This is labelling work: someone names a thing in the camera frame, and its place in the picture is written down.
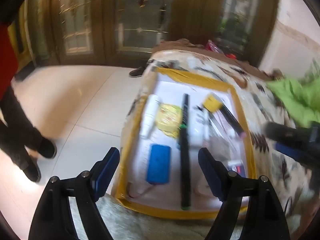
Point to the small white medicine box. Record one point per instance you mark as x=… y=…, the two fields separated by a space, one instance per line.
x=237 y=167

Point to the red snack packet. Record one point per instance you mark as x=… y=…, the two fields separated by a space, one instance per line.
x=213 y=46

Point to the black marker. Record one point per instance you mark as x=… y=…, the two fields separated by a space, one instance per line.
x=231 y=118

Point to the white plastic bottle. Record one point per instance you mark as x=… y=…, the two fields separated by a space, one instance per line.
x=200 y=127

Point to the small red object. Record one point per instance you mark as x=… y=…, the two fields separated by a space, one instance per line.
x=231 y=55

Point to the blue battery pack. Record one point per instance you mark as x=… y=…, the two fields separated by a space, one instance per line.
x=158 y=163

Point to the brown woven object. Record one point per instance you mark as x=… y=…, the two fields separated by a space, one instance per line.
x=277 y=73

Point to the dark shoe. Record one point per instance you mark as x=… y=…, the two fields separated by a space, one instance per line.
x=136 y=73

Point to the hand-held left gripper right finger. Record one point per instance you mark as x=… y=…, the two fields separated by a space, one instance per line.
x=212 y=177

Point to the long black pen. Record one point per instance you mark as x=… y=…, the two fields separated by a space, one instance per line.
x=185 y=155

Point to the leaf printed blanket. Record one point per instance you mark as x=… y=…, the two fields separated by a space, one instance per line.
x=262 y=110

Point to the green cloth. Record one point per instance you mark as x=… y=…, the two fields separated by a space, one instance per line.
x=295 y=97

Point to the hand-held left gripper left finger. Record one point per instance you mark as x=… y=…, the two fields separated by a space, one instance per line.
x=106 y=170

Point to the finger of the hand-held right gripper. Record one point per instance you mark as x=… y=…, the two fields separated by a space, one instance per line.
x=282 y=132
x=287 y=151

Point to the white foam box yellow tape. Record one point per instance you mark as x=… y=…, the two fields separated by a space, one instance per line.
x=170 y=90

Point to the yellow packet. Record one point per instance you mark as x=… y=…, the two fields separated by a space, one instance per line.
x=168 y=117

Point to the pink white toothpaste tube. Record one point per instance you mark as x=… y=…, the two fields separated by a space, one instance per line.
x=223 y=135

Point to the wooden glass door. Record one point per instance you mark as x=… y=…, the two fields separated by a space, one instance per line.
x=140 y=30

